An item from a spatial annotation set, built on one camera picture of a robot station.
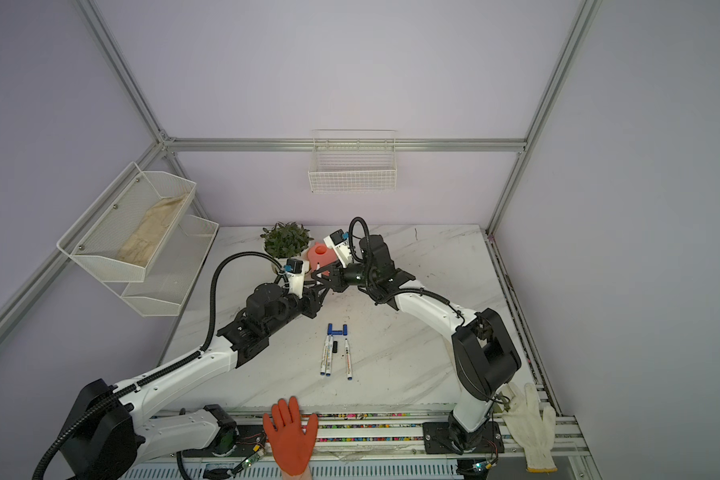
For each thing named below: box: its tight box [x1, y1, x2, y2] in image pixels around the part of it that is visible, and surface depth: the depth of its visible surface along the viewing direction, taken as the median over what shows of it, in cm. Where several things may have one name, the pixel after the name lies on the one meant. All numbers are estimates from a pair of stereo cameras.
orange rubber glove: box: [262, 396, 319, 477], surface depth 76 cm
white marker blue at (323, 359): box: [320, 335, 328, 376], surface depth 88 cm
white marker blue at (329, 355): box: [326, 334, 333, 377], surface depth 90 cm
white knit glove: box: [502, 382, 558, 473], surface depth 77 cm
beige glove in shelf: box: [116, 193, 187, 267], surface depth 80 cm
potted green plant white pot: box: [260, 222, 315, 273], surface depth 95 cm
